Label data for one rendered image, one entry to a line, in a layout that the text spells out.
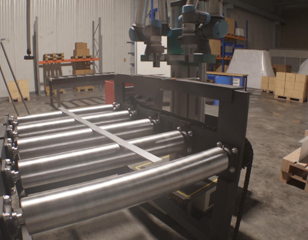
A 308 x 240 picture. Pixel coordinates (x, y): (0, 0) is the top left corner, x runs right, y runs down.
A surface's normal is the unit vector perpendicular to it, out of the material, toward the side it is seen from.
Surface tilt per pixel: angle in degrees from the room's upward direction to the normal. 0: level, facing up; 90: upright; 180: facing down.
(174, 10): 90
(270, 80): 90
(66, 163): 59
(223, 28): 98
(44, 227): 99
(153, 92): 90
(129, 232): 0
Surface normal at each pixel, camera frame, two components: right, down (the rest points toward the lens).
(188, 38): -0.84, 0.14
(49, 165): 0.40, -0.49
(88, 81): 0.58, 0.21
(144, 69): 0.14, 0.25
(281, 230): 0.00, -0.97
